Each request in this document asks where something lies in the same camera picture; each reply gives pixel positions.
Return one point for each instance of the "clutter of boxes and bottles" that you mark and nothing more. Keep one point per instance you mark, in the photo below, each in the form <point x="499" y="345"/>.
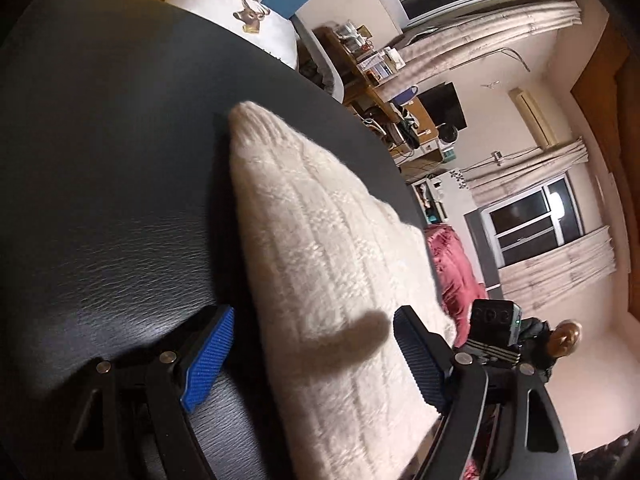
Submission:
<point x="370" y="55"/>

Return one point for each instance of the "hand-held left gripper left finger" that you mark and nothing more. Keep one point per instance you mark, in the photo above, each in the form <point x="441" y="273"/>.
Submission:
<point x="207" y="360"/>

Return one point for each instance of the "white air conditioner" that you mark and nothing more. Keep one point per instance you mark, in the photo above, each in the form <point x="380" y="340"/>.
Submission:
<point x="532" y="117"/>

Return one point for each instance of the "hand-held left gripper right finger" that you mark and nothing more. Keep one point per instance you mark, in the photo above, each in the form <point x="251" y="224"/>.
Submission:
<point x="420" y="360"/>

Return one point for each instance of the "beige patterned curtain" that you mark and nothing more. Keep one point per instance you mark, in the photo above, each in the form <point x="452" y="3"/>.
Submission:
<point x="560" y="265"/>
<point x="475" y="45"/>
<point x="525" y="170"/>

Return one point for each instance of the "small white frame window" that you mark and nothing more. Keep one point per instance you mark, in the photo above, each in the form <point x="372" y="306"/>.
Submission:
<point x="530" y="220"/>

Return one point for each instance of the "white deer print pillow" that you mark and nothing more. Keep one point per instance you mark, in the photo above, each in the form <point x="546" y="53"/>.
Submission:
<point x="220" y="5"/>

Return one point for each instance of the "blue chair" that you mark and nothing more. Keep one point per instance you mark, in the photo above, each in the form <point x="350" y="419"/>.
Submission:
<point x="406" y="95"/>

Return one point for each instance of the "white cabinet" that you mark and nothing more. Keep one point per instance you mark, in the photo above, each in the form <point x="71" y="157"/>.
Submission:
<point x="450" y="195"/>

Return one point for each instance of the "wooden desk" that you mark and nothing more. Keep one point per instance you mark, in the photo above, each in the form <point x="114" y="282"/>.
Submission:
<point x="365" y="90"/>

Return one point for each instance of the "red blanket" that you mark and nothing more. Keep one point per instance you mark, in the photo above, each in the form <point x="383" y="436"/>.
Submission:
<point x="455" y="275"/>

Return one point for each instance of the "black television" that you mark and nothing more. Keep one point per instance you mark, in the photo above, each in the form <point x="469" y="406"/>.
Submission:
<point x="442" y="107"/>

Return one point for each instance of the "person's right forearm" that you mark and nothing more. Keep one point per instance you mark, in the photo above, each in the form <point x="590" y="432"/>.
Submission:
<point x="610" y="460"/>

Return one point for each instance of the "white knit sweater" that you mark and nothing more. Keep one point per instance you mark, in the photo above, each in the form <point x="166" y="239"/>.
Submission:
<point x="320" y="260"/>

